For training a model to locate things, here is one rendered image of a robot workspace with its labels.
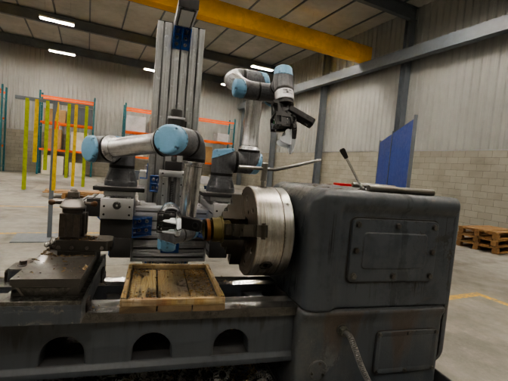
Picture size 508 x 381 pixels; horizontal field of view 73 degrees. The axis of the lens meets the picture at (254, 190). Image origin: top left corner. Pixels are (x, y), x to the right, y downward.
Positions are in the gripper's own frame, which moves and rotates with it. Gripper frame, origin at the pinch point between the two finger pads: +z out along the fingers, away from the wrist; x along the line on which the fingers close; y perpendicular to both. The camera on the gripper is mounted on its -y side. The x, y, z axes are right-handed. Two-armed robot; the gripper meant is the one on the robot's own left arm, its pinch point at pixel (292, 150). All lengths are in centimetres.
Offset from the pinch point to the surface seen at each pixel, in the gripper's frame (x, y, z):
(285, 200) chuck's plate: 8.0, 6.7, 21.5
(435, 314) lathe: 6, -49, 60
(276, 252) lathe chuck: 7.4, 10.3, 38.4
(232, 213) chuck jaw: -5.5, 21.7, 23.8
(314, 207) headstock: 17.2, 1.0, 25.6
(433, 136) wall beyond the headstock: -752, -844, -429
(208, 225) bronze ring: -1.7, 30.8, 29.0
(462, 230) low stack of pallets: -483, -602, -62
